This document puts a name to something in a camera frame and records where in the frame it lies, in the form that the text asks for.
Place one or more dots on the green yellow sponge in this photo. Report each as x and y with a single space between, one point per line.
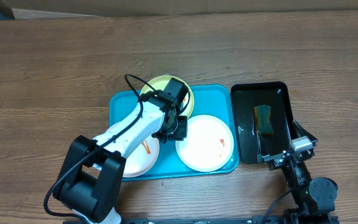
262 120

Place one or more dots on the yellow-green plate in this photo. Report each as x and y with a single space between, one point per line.
159 83

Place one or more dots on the black water tray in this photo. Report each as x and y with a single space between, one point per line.
244 98

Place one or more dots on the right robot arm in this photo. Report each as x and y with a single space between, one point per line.
314 197

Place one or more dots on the white plate with ketchup left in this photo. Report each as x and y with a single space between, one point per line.
144 149

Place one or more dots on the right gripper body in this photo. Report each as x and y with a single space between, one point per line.
283 157

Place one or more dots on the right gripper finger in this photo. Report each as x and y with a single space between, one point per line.
262 151
301 132

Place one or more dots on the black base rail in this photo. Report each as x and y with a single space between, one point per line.
253 220

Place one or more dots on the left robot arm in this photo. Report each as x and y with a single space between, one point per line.
91 175

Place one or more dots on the teal plastic tray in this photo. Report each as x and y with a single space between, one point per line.
214 100

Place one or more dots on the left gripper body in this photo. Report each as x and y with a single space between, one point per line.
178 132

